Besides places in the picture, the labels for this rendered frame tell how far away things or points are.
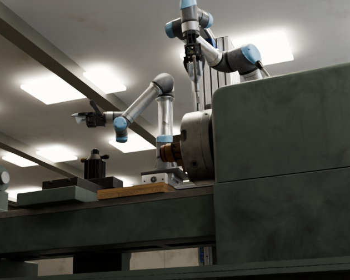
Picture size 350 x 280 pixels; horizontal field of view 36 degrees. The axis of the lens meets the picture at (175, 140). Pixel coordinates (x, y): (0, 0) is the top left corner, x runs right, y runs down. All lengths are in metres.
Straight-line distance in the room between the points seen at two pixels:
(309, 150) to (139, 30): 4.12
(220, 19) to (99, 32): 1.30
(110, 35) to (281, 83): 4.08
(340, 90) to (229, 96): 0.41
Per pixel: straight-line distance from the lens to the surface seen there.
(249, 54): 2.66
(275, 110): 1.99
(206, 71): 3.28
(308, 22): 5.95
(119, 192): 2.18
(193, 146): 2.12
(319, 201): 1.88
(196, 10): 2.36
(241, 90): 2.06
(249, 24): 5.84
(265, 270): 1.80
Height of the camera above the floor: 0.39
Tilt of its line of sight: 19 degrees up
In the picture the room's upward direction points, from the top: 2 degrees counter-clockwise
